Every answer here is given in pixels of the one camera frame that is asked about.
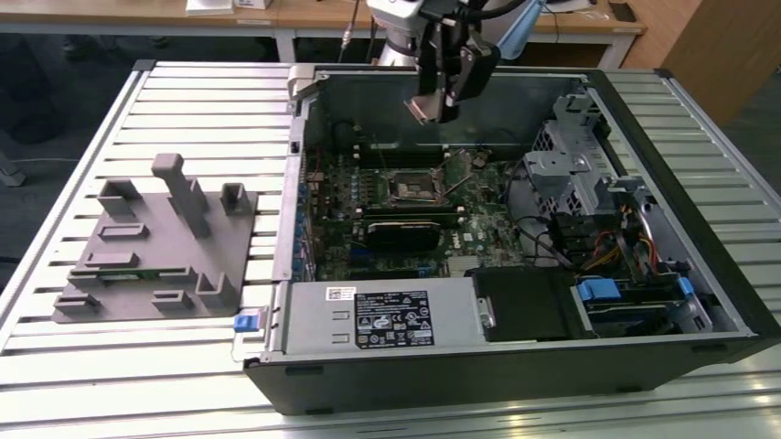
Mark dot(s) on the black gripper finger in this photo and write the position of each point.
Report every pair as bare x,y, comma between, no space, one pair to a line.
475,64
429,59

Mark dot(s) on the silver CPU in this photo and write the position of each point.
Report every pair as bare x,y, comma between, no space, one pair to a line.
424,109

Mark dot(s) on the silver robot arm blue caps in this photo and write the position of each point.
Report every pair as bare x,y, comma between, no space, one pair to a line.
399,46

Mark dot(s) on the CPU socket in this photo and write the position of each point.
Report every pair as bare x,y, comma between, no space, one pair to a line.
415,187

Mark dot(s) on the thin metal locking lever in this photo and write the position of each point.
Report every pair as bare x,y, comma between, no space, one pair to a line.
381,157

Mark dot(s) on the small black device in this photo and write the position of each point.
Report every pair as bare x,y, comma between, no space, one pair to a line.
622,11

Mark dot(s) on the silver metal drive cage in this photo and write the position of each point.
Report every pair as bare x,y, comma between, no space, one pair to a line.
548,174

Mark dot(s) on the green motherboard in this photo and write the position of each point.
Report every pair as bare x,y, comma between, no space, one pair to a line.
487,228

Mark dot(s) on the black graphics card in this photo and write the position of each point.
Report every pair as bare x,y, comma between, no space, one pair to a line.
401,235

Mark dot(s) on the wooden cabinet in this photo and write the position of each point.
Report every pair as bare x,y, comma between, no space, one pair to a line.
719,55

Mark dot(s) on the small silver chipset heatsink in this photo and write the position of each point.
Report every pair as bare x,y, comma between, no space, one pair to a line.
461,265

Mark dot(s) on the wooden desk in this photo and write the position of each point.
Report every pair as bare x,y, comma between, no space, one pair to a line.
152,20

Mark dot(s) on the blue disk carrier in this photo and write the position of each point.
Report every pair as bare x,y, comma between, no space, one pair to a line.
594,290

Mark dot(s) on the blue plastic clip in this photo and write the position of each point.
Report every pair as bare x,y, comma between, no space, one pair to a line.
684,287

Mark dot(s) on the silver power supply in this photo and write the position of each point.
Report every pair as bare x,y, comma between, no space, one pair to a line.
316,320

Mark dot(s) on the grey parts rack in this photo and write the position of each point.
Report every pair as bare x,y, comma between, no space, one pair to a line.
164,256

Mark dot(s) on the blue case latch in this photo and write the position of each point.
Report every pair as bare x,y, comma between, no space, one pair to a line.
245,321

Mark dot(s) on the green RAM stick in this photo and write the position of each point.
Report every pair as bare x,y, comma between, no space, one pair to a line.
142,274

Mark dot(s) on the black PC case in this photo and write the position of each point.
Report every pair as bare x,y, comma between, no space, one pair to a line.
427,384

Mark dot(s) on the grey desk foot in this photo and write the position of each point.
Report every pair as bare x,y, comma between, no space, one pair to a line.
9,176

